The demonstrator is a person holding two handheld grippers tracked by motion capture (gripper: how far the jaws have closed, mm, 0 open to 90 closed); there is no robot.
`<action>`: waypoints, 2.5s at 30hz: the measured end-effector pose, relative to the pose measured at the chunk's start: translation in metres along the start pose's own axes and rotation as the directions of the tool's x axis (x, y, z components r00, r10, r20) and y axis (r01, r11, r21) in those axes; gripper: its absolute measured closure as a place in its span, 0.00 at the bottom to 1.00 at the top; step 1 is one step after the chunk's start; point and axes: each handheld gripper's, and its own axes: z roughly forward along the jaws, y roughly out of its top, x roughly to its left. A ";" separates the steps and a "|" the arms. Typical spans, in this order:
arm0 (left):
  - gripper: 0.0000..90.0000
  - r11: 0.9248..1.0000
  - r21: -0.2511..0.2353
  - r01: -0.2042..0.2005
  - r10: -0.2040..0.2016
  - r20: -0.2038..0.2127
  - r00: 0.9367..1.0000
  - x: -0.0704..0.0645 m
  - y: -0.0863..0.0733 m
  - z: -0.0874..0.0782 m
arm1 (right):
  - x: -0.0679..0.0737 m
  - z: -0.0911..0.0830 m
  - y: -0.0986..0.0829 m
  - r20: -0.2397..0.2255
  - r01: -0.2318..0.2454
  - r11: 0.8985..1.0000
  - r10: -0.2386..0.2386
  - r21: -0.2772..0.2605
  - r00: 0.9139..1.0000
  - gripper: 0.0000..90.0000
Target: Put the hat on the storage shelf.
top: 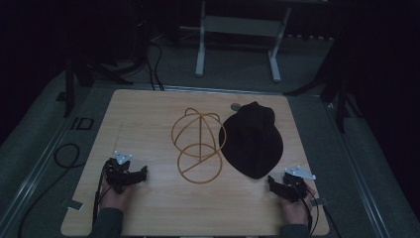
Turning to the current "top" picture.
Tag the white metal frame stand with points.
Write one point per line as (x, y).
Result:
(241, 26)

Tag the black bucket hat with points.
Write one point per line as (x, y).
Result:
(252, 140)

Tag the person's left hand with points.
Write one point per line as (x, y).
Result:
(114, 197)

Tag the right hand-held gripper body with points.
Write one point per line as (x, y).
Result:
(294, 185)

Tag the black floor tape mark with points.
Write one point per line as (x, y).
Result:
(82, 123)

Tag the person's right hand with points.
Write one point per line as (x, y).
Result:
(297, 210)

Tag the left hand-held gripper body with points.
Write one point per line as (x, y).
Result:
(119, 172)

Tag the grey tape piece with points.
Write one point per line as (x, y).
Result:
(75, 205)
(319, 202)

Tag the grey round table grommet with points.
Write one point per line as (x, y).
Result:
(235, 106)

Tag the black tripod stand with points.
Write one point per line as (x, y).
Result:
(340, 99)
(71, 82)

